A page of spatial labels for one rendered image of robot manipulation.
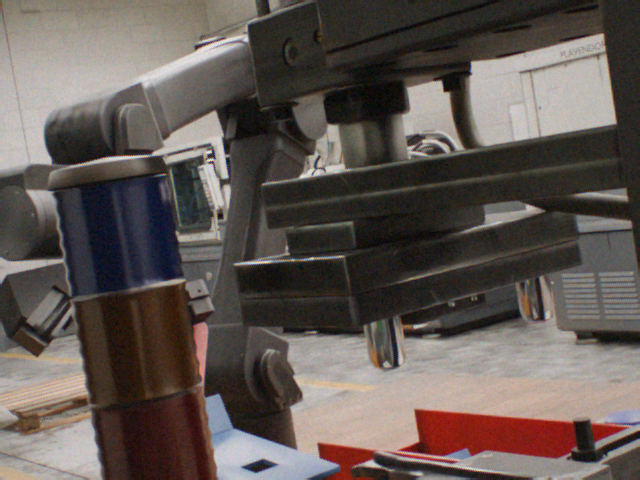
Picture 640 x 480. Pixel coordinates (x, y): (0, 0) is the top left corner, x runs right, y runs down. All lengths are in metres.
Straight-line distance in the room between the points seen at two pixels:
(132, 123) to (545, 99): 5.82
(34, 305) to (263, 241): 0.28
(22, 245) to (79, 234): 0.51
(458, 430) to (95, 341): 0.68
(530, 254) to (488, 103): 9.15
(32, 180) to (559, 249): 0.40
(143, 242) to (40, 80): 12.00
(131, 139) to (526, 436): 0.40
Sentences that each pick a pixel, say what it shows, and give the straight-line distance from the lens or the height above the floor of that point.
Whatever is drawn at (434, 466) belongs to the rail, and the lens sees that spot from 0.74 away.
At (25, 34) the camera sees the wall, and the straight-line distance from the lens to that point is 12.40.
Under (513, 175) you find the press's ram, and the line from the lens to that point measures 0.52.
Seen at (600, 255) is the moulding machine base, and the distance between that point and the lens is 6.51.
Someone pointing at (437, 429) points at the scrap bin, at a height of 0.94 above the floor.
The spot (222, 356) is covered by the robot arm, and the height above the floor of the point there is 1.04.
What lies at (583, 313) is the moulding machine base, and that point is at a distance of 6.67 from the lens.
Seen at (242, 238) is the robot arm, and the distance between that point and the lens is 1.07.
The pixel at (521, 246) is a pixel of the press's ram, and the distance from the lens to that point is 0.65.
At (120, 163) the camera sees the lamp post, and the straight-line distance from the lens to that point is 0.36.
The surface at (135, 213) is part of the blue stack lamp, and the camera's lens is 0.36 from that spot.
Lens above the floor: 1.18
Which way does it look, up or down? 3 degrees down
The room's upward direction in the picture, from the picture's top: 9 degrees counter-clockwise
